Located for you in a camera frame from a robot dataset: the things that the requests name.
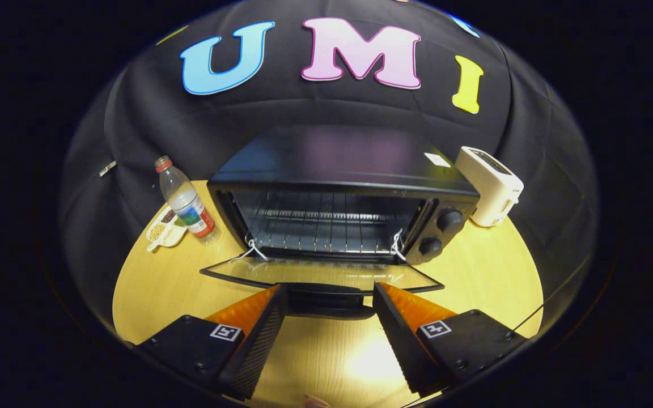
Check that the clear plastic water bottle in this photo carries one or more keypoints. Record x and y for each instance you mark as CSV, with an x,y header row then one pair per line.
x,y
187,204

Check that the white toaster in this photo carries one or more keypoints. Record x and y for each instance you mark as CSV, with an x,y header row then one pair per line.
x,y
491,187

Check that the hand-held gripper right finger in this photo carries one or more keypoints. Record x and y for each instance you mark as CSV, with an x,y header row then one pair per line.
x,y
400,340

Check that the black backdrop cloth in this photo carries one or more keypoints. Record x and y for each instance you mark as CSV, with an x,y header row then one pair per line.
x,y
151,130

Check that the white divided snack tray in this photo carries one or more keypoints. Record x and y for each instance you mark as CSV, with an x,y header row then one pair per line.
x,y
159,232

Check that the silver clip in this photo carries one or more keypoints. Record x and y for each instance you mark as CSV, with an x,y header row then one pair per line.
x,y
107,168

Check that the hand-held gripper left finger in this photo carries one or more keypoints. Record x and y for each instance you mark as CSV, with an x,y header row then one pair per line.
x,y
258,345

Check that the black toaster oven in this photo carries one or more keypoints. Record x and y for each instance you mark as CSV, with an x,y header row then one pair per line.
x,y
338,158

